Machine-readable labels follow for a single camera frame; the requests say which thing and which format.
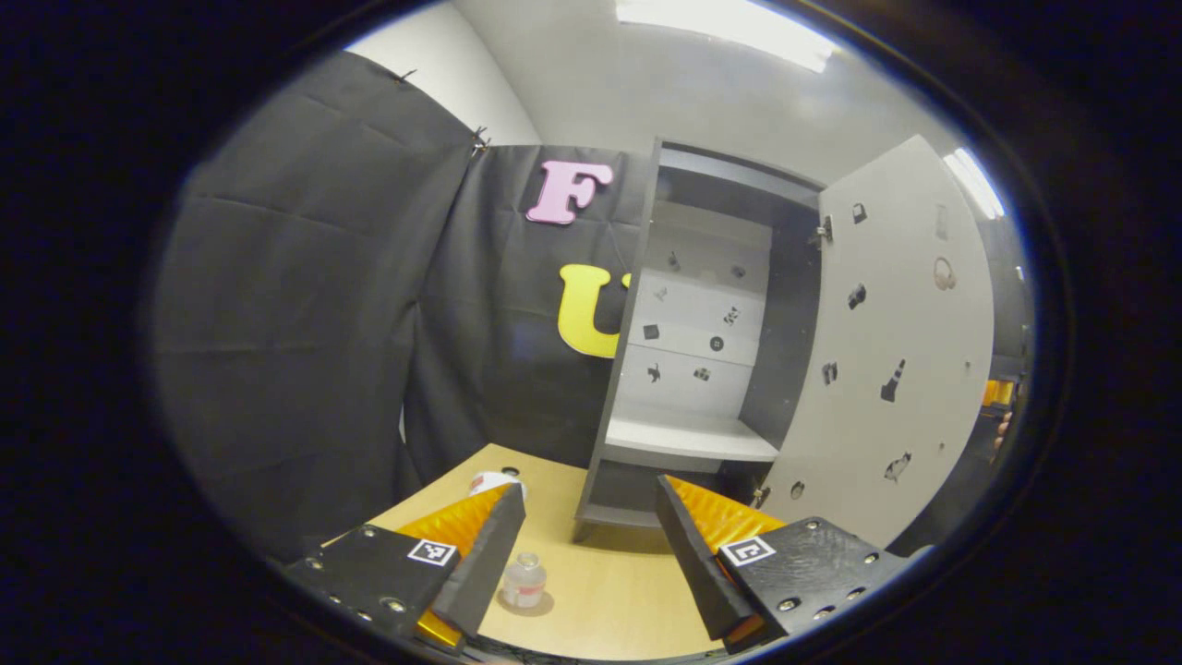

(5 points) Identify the dark grey cabinet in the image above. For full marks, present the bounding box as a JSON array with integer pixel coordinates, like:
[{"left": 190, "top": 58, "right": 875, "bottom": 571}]
[{"left": 573, "top": 137, "right": 827, "bottom": 541}]

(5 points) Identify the round brown coaster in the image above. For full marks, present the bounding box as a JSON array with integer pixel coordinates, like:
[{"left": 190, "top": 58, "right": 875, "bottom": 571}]
[{"left": 496, "top": 591, "right": 556, "bottom": 618}]

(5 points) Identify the small clear bottle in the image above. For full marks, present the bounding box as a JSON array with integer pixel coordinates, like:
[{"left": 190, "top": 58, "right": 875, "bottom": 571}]
[{"left": 501, "top": 551, "right": 548, "bottom": 611}]

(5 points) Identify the black backdrop cloth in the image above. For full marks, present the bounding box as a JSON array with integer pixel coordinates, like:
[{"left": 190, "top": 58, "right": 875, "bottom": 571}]
[{"left": 148, "top": 51, "right": 1033, "bottom": 564}]

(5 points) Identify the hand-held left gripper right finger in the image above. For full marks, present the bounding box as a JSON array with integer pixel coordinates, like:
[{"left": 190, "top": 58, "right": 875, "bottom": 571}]
[{"left": 655, "top": 476, "right": 911, "bottom": 655}]

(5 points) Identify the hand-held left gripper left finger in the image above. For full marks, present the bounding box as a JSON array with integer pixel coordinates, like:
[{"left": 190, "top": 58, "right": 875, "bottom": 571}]
[{"left": 282, "top": 482, "right": 527, "bottom": 653}]

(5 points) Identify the long ceiling light panel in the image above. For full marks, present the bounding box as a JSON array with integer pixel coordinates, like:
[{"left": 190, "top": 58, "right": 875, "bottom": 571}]
[{"left": 616, "top": 0, "right": 837, "bottom": 73}]

